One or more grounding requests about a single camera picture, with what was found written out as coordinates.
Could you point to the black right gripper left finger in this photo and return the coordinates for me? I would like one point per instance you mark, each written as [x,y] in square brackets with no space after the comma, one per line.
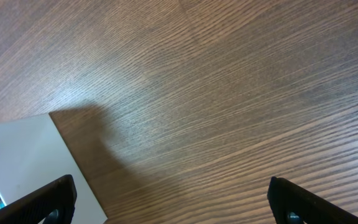
[53,203]

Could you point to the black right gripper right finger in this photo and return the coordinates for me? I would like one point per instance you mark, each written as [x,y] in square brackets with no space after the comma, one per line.
[291,203]

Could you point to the white cardboard box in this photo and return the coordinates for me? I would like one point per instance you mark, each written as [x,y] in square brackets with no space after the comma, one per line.
[33,154]

